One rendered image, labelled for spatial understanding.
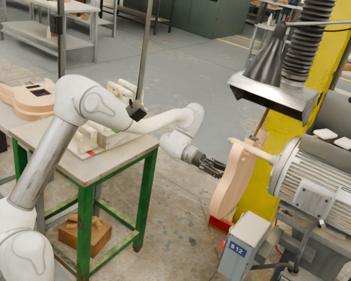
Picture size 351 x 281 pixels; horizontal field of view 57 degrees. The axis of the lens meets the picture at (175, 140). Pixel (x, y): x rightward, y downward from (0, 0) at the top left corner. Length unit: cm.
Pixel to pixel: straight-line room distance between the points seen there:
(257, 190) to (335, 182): 135
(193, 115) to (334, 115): 63
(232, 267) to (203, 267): 127
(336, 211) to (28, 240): 105
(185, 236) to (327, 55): 163
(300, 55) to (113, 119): 69
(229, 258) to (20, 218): 78
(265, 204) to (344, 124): 137
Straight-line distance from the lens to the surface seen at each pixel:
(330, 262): 139
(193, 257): 255
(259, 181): 249
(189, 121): 157
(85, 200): 165
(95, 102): 112
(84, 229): 178
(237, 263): 122
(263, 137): 158
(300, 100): 123
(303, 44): 125
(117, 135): 178
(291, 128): 225
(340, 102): 130
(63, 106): 126
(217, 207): 142
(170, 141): 161
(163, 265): 245
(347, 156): 120
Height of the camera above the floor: 190
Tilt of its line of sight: 30 degrees down
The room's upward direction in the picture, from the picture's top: 11 degrees clockwise
